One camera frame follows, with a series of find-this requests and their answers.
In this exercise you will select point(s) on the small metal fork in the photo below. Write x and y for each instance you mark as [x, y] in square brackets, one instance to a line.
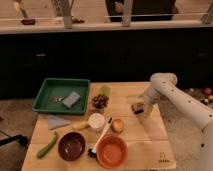
[57, 99]

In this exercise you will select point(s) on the bunch of dark grapes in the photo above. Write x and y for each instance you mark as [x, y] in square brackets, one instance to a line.
[100, 101]

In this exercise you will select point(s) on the orange bowl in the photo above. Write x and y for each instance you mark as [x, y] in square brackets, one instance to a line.
[111, 152]

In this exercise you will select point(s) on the yellow banana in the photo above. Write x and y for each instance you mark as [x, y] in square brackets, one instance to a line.
[81, 125]

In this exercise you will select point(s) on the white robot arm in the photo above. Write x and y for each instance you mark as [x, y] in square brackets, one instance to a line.
[164, 84]

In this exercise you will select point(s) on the green plastic tray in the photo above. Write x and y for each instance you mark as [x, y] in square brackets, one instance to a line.
[61, 87]

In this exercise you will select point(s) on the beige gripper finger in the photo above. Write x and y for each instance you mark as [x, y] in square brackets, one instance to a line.
[150, 109]
[146, 114]

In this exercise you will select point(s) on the grey cloth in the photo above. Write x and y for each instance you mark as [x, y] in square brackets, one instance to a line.
[56, 122]

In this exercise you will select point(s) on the purple bowl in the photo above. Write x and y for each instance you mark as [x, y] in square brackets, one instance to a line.
[71, 146]

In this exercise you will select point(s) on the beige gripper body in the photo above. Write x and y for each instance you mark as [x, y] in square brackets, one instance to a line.
[147, 105]

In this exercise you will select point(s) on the apple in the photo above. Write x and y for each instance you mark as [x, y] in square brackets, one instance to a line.
[117, 125]

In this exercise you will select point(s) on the dark red dish on shelf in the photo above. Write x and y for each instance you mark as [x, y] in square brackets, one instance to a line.
[28, 21]

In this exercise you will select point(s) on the grey sponge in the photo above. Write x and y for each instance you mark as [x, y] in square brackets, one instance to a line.
[71, 99]

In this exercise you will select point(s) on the black chair leg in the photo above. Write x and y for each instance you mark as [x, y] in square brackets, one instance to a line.
[20, 139]

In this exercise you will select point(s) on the green cucumber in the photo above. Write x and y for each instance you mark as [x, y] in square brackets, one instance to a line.
[42, 152]

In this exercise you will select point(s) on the white cup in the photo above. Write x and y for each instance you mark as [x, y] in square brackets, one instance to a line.
[96, 121]

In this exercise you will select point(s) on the brown block eraser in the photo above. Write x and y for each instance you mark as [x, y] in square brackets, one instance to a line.
[137, 107]

